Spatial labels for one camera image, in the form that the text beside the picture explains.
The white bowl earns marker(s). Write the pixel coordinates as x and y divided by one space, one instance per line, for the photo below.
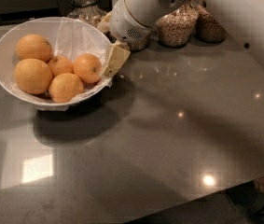
8 61

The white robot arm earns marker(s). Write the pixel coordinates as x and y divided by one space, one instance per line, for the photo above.
242 19

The leftmost glass cereal jar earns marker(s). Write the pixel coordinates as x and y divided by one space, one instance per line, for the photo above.
87 11

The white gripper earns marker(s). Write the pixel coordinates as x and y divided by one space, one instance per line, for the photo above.
122 23

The white paper bowl liner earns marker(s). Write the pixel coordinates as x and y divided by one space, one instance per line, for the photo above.
70 38

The glass grain jar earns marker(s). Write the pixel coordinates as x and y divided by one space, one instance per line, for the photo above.
175 29
207 28

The glass cereal jar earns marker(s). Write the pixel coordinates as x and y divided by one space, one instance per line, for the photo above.
87 11
138 42

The rightmost glass grain jar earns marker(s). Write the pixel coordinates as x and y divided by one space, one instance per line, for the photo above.
207 28

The large left orange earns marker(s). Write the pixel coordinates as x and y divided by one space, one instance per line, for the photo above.
32 76

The small middle orange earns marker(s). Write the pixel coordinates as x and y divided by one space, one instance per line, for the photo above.
59 65

